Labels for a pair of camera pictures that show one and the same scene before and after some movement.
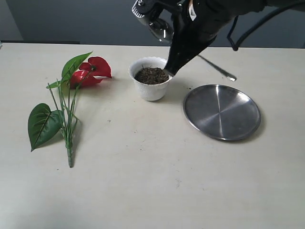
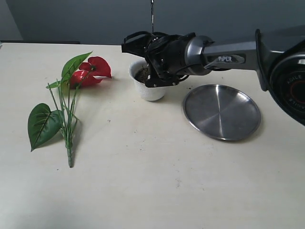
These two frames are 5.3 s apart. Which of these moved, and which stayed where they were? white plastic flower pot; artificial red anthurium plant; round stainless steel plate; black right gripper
Moved: black right gripper
Stayed: white plastic flower pot; round stainless steel plate; artificial red anthurium plant
